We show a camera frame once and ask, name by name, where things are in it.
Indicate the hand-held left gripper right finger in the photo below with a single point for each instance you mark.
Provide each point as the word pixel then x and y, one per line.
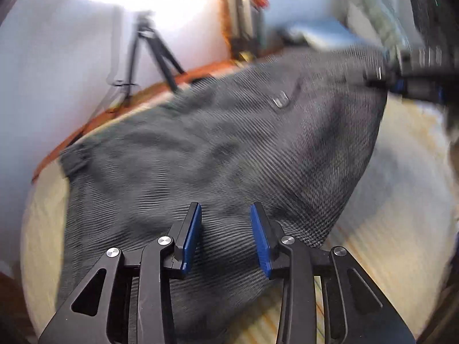
pixel 260 243

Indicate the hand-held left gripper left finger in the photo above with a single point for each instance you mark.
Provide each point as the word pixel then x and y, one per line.
pixel 190 236

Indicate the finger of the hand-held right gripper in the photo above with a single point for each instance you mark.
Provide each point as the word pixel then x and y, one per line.
pixel 389 75

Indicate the grey checked pants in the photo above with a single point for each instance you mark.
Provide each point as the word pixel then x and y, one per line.
pixel 215 143

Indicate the green patterned pillow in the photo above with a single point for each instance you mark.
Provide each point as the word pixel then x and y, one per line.
pixel 373 14

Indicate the folded blue jeans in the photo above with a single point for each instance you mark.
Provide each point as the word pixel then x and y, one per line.
pixel 322 32

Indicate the folded silver tripod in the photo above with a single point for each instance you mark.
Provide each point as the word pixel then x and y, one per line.
pixel 240 7

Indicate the black tripod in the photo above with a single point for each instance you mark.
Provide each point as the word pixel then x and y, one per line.
pixel 159 50

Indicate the wooden bed frame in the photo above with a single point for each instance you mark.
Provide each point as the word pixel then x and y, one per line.
pixel 150 89

